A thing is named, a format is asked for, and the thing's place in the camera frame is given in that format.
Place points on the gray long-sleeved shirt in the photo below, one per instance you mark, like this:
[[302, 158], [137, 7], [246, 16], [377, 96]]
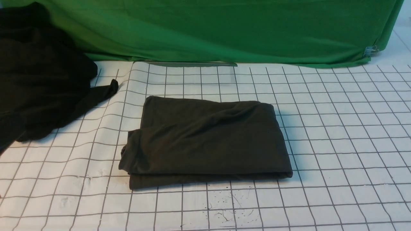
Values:
[[184, 140]]

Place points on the green backdrop cloth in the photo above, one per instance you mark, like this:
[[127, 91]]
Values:
[[309, 33]]

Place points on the white grid mat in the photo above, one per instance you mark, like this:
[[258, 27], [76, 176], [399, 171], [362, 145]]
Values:
[[347, 131]]

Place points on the pile of black clothes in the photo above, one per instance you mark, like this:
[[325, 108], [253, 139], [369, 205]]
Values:
[[45, 79]]

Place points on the silver binder clip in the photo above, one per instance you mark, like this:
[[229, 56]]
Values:
[[371, 51]]

